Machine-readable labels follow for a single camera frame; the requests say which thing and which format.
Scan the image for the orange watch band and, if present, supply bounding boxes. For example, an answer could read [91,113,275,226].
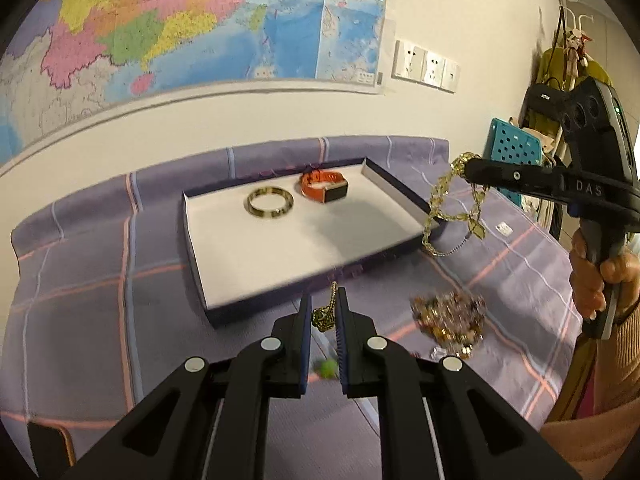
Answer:
[299,170,349,204]

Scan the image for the yellow hanging garment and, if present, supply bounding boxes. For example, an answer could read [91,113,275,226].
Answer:
[537,47,613,131]

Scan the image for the colourful wall map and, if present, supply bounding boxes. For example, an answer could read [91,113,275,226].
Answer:
[0,0,391,166]

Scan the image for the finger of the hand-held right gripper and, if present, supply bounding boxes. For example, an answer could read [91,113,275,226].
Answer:
[464,156,564,201]

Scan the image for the gold bangle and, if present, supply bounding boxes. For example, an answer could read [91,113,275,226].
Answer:
[246,186,295,220]

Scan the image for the chain with green pendant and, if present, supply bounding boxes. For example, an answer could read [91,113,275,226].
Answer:
[310,281,341,380]

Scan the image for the heap of mixed bead jewelry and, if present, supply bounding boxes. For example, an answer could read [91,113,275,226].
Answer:
[410,292,488,361]

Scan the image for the teal perforated plastic chair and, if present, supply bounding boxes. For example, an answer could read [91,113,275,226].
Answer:
[487,117,549,206]

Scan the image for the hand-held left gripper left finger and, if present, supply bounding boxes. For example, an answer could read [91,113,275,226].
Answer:
[57,292,313,480]

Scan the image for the dark blue cardboard box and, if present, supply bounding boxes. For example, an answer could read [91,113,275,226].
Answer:
[181,156,442,330]

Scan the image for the gold chain necklace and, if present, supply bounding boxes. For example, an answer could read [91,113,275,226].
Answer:
[421,152,491,257]

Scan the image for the person's right hand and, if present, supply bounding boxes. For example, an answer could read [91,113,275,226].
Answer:
[569,229,640,323]

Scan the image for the dark wooden chair back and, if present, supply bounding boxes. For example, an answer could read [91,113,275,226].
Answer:
[26,419,77,479]

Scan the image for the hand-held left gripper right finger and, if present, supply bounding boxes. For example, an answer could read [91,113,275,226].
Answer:
[335,287,583,480]

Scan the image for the white wall socket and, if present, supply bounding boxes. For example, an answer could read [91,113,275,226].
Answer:
[391,39,427,82]
[423,50,447,88]
[442,58,460,94]

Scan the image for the person's right forearm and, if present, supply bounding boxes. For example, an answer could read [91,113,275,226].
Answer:
[542,300,640,480]

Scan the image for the white coat rack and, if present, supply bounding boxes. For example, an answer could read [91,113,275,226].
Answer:
[559,6,596,92]

